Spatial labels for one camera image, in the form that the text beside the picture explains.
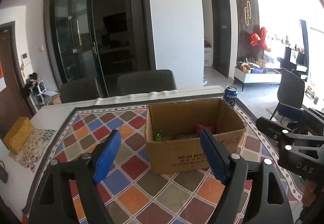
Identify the brown cardboard box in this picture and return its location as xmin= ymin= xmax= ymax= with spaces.
xmin=145 ymin=98 xmax=246 ymax=174

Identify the red fu door poster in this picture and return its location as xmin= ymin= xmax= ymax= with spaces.
xmin=0 ymin=64 xmax=7 ymax=91

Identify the white tv cabinet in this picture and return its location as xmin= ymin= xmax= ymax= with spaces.
xmin=234 ymin=65 xmax=281 ymax=91

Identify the left grey dining chair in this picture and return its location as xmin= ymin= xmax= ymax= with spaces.
xmin=59 ymin=78 xmax=103 ymax=103

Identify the person's right hand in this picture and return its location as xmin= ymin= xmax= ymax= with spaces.
xmin=302 ymin=180 xmax=317 ymax=207

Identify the black cup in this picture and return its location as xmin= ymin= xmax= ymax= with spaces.
xmin=0 ymin=161 xmax=8 ymax=183

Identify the red flower decoration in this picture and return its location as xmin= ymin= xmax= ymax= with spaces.
xmin=250 ymin=27 xmax=271 ymax=52

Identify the patterned floral placemat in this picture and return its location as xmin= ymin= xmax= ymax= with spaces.
xmin=9 ymin=129 xmax=56 ymax=173

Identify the white stool with bag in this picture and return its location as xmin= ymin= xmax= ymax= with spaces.
xmin=22 ymin=73 xmax=62 ymax=110

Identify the blue pepsi can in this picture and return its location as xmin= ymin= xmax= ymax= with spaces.
xmin=223 ymin=86 xmax=237 ymax=108

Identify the red yogurt hawthorn snack bag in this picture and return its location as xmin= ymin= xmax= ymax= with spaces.
xmin=195 ymin=125 xmax=214 ymax=135

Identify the grey dining chair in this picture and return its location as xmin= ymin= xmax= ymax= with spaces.
xmin=117 ymin=70 xmax=177 ymax=96
xmin=59 ymin=78 xmax=103 ymax=103

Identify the maroon striped snack packet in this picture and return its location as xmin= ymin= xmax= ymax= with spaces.
xmin=170 ymin=134 xmax=199 ymax=141

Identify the green lollipop candy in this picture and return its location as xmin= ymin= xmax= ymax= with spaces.
xmin=154 ymin=130 xmax=163 ymax=142

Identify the right grey dining chair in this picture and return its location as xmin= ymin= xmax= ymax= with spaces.
xmin=117 ymin=70 xmax=177 ymax=96

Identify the colourful diamond pattern tablecloth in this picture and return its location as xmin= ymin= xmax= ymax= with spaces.
xmin=34 ymin=101 xmax=303 ymax=223

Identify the white storage shelf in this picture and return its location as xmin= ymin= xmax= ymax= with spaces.
xmin=204 ymin=40 xmax=213 ymax=67

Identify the dark chair at right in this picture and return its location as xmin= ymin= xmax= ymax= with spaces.
xmin=270 ymin=68 xmax=305 ymax=119

